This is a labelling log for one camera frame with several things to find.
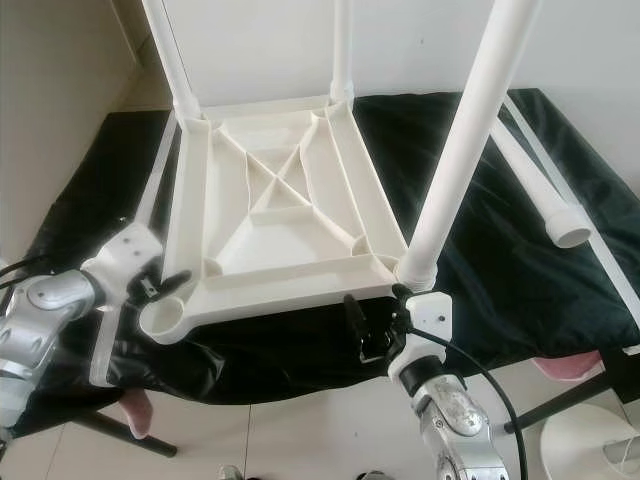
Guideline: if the white standing fan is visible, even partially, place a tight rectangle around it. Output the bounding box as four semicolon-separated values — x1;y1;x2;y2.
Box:
540;405;640;480

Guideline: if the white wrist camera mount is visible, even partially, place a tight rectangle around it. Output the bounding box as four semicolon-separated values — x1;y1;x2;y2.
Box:
388;292;454;381
80;222;162;301

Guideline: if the grey tape strip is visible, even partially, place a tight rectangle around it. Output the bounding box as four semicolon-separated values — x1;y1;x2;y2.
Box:
90;113;177;387
500;92;640;356

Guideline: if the black metal table frame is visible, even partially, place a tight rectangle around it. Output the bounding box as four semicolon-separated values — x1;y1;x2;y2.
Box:
60;375;640;459

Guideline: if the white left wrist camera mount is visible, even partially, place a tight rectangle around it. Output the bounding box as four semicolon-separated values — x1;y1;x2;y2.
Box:
80;222;162;301

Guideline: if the pink plastic object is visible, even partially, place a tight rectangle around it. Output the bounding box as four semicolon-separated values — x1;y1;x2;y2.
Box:
120;390;157;442

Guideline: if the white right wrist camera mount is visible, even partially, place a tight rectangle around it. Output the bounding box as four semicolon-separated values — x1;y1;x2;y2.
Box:
388;292;454;381

